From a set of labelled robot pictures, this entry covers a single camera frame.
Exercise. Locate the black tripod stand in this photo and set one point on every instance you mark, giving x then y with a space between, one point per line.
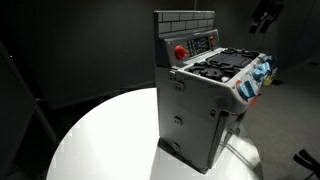
307 161

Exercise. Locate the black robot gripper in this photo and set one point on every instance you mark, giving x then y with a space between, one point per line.
265 8

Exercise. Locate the round white pedestal table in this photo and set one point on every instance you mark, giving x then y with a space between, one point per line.
118 140

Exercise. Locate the black stove burner grate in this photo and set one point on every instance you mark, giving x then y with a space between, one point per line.
224 65

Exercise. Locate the blue stove knob far left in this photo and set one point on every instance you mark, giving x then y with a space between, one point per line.
246 90

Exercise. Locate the grey toy stove oven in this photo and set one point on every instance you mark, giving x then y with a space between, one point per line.
197 116

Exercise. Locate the orange timer dial knob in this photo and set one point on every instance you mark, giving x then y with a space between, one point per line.
180 52

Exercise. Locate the blue stove knob far right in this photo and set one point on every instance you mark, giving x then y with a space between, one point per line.
272 61

